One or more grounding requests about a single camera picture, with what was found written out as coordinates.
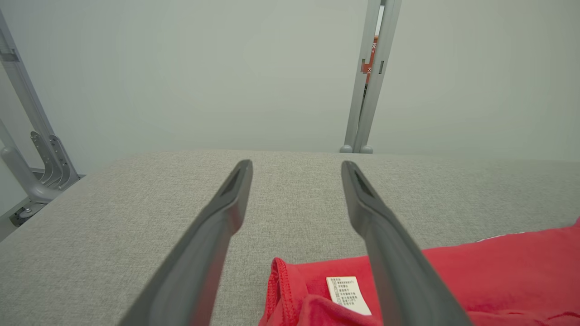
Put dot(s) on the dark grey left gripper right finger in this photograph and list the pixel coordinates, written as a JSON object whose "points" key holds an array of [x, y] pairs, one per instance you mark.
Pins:
{"points": [[394, 262]]}

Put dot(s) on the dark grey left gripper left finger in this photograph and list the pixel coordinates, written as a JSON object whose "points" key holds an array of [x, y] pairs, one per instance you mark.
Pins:
{"points": [[204, 253]]}

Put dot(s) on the red shirt with white sleeve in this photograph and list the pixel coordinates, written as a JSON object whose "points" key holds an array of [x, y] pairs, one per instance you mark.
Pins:
{"points": [[498, 271]]}

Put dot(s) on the grey metal stand left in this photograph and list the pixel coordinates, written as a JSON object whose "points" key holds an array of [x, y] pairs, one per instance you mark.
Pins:
{"points": [[34, 192]]}

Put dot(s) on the grey partition post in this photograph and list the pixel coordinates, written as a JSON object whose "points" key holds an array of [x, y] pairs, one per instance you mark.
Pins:
{"points": [[375, 99]]}

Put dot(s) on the red sign behind post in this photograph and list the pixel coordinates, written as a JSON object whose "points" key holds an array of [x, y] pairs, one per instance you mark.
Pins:
{"points": [[369, 68]]}

